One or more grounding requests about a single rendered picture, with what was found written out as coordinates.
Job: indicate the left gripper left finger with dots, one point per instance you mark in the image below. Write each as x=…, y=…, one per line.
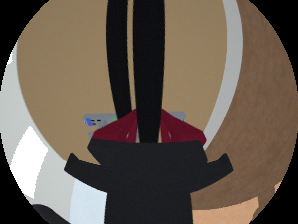
x=119, y=129

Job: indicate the black bar with green ends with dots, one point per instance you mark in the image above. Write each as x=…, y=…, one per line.
x=117, y=55

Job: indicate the black bar with blue ends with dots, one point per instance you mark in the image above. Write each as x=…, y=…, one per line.
x=148, y=66

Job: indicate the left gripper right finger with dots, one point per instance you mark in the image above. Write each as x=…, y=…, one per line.
x=179, y=130

